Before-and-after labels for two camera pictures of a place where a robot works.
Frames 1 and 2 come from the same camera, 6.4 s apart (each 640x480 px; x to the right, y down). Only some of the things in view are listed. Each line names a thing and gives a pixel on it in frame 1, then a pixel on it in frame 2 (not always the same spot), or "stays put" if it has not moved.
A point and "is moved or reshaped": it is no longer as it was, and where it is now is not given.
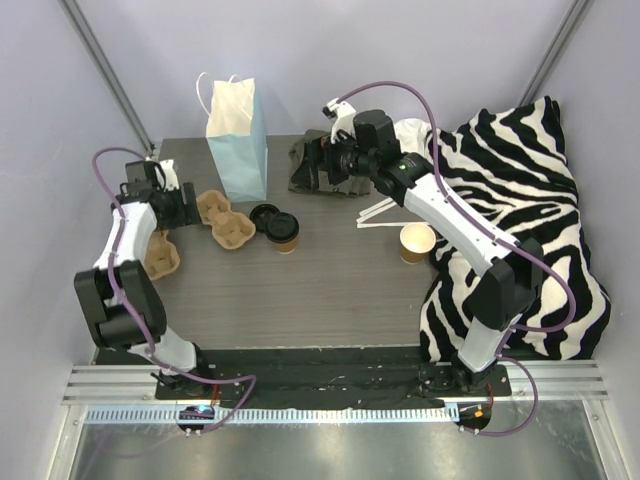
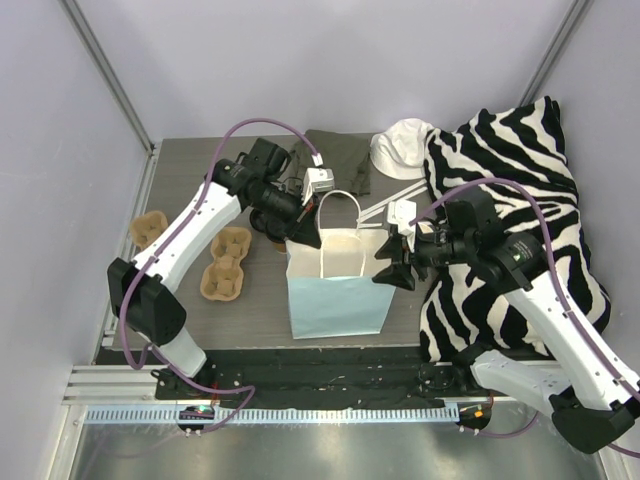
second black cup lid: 261,214 stays put
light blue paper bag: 235,135 → 331,290
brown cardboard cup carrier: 229,229 is moved or reshaped
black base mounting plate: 323,378 stays put
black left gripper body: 188,205 → 302,220
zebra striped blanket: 511,167 stays put
